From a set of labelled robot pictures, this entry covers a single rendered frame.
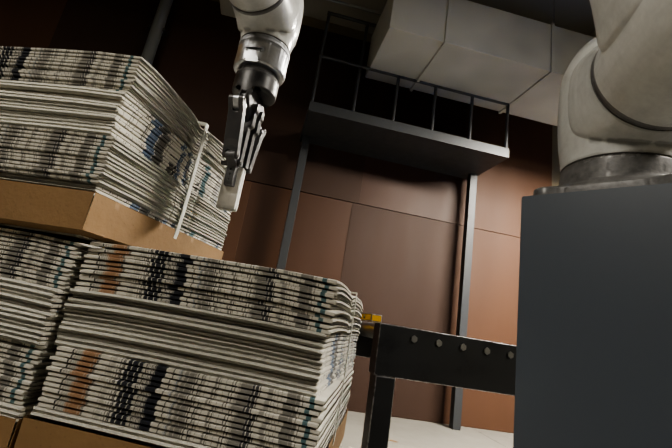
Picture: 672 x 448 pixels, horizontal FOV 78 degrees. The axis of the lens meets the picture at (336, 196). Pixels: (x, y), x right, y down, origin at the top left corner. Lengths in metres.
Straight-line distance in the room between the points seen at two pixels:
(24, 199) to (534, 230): 0.63
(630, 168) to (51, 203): 0.70
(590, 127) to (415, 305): 3.92
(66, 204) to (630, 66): 0.64
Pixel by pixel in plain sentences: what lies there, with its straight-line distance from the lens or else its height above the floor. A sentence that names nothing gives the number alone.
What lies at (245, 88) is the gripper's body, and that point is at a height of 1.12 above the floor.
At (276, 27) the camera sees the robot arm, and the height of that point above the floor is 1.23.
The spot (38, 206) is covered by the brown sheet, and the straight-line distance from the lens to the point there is 0.56.
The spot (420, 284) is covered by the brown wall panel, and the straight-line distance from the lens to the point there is 4.51.
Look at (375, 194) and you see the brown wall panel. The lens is 4.51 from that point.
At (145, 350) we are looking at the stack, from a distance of 0.49.
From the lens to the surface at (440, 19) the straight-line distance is 3.96.
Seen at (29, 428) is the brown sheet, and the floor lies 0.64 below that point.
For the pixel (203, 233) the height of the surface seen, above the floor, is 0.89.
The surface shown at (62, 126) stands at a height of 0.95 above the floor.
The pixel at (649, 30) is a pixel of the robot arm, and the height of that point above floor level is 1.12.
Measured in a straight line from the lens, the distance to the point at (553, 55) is 4.33.
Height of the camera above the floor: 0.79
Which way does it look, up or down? 16 degrees up
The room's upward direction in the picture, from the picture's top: 10 degrees clockwise
